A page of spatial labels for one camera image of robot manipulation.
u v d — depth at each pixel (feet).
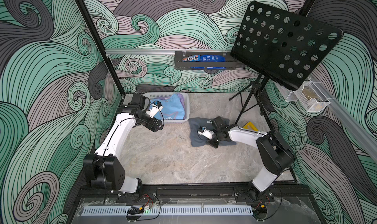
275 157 1.52
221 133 2.25
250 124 3.31
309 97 2.19
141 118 2.03
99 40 2.88
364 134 1.67
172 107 3.34
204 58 3.03
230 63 2.78
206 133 2.69
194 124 3.22
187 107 3.28
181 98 3.47
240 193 2.39
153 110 2.34
